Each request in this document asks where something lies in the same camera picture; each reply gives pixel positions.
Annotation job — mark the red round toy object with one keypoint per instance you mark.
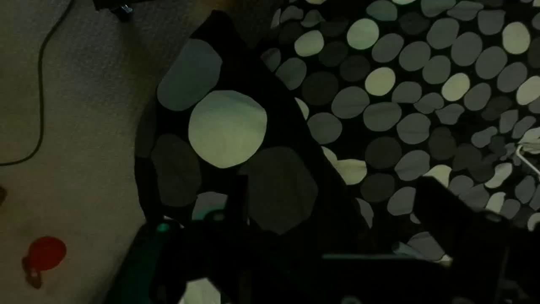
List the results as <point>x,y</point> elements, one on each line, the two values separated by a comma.
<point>43,254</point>

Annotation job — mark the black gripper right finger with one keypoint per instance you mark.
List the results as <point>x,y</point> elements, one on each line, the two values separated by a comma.
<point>493,259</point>

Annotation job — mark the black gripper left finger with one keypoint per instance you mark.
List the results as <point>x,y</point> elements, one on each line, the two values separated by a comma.
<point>245,264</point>

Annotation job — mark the black grey-dotted blanket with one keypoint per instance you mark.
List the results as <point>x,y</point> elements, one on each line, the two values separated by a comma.
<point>335,117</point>

